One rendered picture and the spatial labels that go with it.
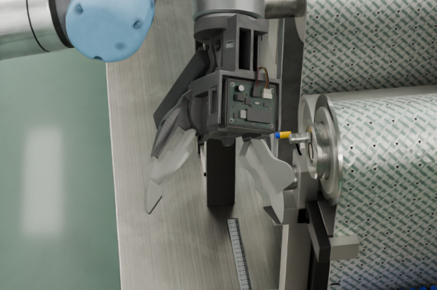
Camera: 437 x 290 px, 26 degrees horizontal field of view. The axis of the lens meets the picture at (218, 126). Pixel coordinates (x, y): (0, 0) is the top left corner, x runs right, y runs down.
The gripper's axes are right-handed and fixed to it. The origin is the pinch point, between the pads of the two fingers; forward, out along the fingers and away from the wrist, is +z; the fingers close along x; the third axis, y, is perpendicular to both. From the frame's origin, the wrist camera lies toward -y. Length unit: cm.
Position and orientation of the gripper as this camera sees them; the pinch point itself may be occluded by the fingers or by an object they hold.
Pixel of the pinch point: (212, 221)
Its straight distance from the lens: 96.1
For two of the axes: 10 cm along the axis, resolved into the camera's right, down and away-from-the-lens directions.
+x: 8.8, 1.1, 4.6
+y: 4.7, -1.5, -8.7
